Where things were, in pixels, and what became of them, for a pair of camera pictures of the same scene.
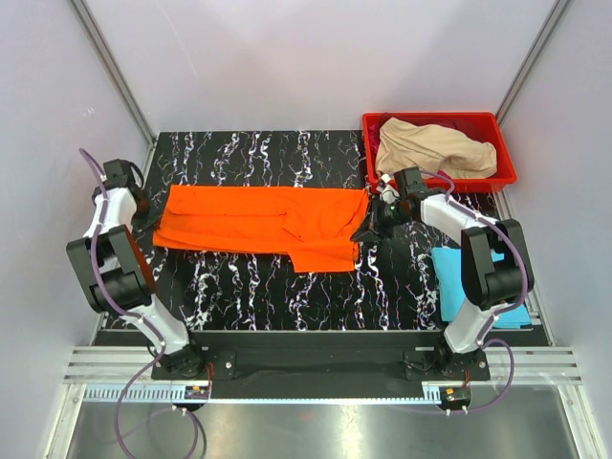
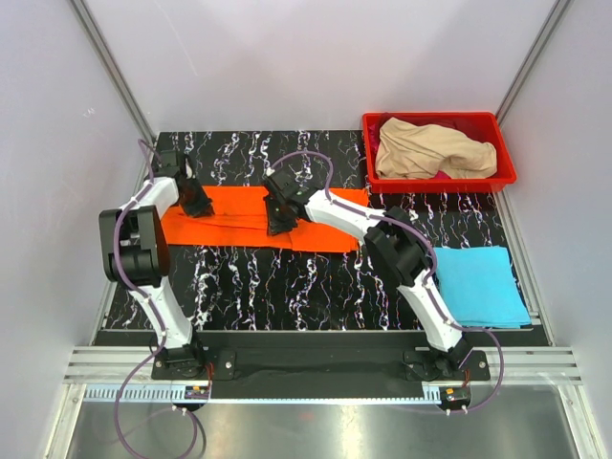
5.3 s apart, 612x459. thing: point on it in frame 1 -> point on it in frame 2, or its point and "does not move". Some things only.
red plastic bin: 486,126 does not move
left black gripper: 141,226 -> 203,207
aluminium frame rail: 514,364 does not move
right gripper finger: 365,228 -> 280,221
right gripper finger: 371,219 -> 290,220
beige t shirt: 430,147 does not move
